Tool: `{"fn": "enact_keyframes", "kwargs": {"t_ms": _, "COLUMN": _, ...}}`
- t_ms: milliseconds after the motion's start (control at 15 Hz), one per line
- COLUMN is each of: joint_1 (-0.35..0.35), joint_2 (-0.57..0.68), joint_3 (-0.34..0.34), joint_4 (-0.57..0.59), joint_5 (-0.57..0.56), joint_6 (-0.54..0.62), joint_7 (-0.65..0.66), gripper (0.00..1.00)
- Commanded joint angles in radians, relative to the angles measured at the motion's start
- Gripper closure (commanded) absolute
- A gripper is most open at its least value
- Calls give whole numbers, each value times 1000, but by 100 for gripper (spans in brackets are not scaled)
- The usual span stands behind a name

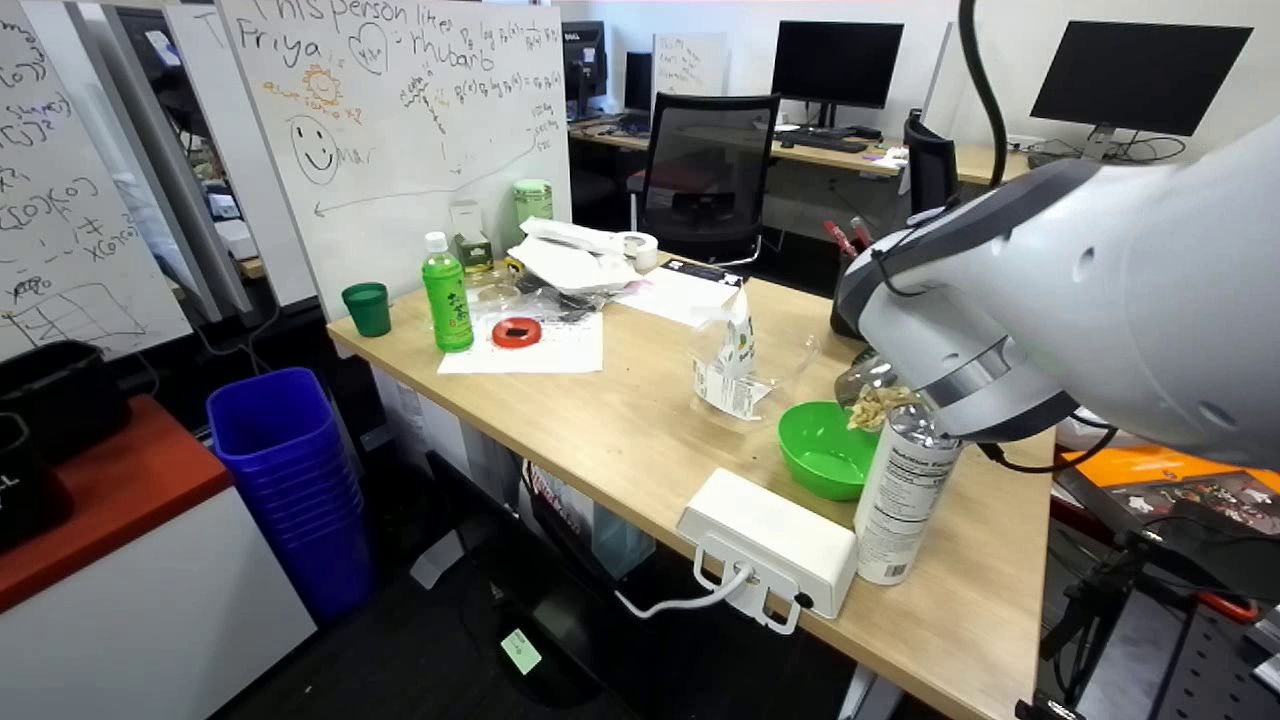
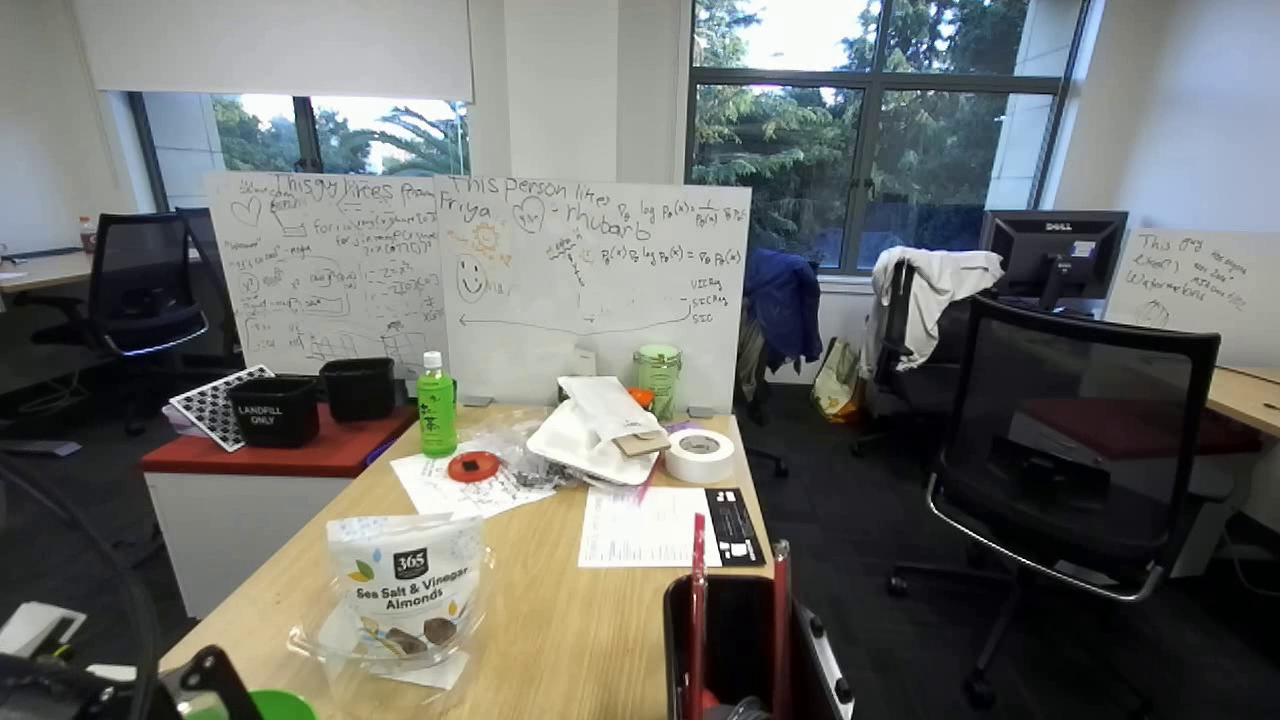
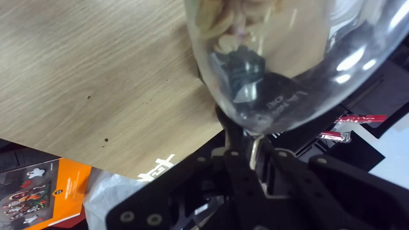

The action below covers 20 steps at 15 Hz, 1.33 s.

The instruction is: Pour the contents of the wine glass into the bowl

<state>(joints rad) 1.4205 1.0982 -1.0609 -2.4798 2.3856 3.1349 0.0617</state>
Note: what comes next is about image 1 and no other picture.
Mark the cashew nuts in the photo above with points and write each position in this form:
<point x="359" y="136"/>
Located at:
<point x="883" y="405"/>

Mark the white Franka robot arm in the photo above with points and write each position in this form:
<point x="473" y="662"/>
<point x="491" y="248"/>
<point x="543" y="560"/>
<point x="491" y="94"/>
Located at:
<point x="1135" y="307"/>

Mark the green plastic bowl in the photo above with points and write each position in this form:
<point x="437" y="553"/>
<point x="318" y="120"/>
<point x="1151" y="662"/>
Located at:
<point x="821" y="452"/>

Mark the printed white paper sheet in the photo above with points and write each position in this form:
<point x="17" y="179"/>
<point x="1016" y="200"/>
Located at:
<point x="680" y="302"/>

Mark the black remote control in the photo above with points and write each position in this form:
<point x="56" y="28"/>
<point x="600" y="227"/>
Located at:
<point x="704" y="269"/>

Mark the white tape roll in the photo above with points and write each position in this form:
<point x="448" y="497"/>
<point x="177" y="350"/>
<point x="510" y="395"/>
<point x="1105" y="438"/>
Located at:
<point x="642" y="248"/>

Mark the clear plastic wrapper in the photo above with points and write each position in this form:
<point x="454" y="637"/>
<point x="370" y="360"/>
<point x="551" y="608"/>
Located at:
<point x="534" y="296"/>

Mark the red tape roll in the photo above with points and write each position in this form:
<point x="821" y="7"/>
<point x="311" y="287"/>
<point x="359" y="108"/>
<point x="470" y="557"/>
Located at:
<point x="515" y="334"/>

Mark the light green cup stack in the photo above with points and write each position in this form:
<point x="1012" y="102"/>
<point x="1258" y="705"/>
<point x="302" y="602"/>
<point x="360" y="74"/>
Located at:
<point x="528" y="200"/>

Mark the green plastic bottle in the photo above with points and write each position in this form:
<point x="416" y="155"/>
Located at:
<point x="444" y="302"/>

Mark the black mesh office chair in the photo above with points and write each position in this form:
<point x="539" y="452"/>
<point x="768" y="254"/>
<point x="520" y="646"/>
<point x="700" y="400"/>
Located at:
<point x="704" y="164"/>

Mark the white power box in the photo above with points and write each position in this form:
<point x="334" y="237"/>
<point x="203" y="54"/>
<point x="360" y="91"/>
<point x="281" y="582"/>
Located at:
<point x="766" y="534"/>

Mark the red stick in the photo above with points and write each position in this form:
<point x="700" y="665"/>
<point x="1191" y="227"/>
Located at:
<point x="864" y="233"/>
<point x="837" y="237"/>

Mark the dark green cup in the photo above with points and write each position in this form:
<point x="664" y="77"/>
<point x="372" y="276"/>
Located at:
<point x="365" y="309"/>

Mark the black keyboard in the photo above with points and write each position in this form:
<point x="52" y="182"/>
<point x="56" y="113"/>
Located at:
<point x="827" y="136"/>

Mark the wooden office desk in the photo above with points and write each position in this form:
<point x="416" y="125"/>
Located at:
<point x="853" y="161"/>

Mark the black flat device green sticker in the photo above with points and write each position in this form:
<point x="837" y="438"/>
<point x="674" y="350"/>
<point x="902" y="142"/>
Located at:
<point x="534" y="642"/>

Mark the white wafer roll canister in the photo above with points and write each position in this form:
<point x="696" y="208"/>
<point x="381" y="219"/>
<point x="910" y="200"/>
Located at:
<point x="907" y="501"/>

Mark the small whiteboard with writing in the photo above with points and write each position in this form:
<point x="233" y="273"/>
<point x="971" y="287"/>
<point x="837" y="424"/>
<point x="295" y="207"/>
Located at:
<point x="691" y="67"/>

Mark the whiteboard with smiley drawing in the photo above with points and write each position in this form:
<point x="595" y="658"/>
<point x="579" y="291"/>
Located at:
<point x="402" y="132"/>

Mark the black high back chair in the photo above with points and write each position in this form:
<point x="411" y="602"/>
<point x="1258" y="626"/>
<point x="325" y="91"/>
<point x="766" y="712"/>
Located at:
<point x="930" y="164"/>

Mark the stacked blue bins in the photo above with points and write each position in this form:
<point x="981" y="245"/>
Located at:
<point x="287" y="480"/>

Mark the orange book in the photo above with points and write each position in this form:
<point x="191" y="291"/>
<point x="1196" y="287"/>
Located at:
<point x="1135" y="464"/>

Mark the white cabinet with red top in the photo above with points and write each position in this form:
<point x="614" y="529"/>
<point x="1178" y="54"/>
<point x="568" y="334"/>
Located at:
<point x="134" y="602"/>

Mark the black metal stand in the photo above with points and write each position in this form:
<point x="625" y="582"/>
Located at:
<point x="1135" y="642"/>

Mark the dark printed magazine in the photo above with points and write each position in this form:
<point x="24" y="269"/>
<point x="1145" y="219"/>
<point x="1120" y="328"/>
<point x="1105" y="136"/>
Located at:
<point x="1185" y="522"/>

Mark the large black computer monitor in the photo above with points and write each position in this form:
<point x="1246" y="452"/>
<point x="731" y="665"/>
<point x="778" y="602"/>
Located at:
<point x="1135" y="74"/>

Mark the plain black bin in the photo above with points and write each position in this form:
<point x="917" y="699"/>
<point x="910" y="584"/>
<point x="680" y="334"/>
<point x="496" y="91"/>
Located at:
<point x="63" y="400"/>

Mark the whiteboard with black writing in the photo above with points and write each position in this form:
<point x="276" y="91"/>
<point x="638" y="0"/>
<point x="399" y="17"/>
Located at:
<point x="67" y="200"/>

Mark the black landfill bin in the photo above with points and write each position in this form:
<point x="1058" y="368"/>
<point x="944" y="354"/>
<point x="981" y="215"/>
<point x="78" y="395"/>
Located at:
<point x="24" y="493"/>

